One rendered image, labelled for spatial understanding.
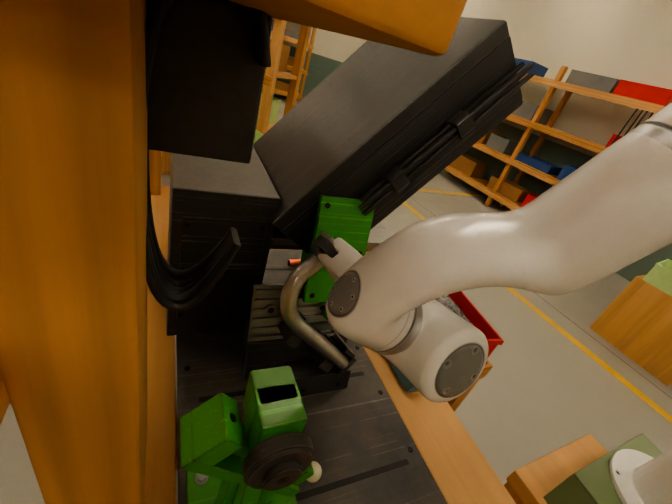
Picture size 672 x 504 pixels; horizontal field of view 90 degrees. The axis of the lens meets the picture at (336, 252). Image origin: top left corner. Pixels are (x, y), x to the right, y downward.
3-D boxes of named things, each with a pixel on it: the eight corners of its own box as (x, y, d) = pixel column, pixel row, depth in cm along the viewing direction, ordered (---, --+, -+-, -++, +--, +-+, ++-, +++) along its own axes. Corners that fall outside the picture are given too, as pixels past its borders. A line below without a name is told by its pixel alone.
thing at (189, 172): (236, 255, 100) (254, 144, 83) (254, 331, 78) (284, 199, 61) (167, 254, 92) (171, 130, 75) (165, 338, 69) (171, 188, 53)
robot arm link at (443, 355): (338, 319, 40) (387, 342, 45) (404, 396, 29) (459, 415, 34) (377, 261, 40) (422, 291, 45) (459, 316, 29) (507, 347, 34)
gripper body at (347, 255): (411, 302, 48) (370, 272, 57) (380, 253, 42) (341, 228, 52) (372, 338, 47) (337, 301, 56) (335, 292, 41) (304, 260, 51)
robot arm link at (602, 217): (724, 77, 17) (318, 352, 30) (743, 230, 25) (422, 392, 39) (599, 38, 23) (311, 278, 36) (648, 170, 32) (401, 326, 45)
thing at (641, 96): (563, 255, 473) (688, 90, 364) (429, 170, 683) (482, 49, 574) (581, 254, 501) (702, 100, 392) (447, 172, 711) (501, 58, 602)
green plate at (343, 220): (338, 284, 77) (356, 193, 71) (355, 301, 70) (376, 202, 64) (291, 285, 72) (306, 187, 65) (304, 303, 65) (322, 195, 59)
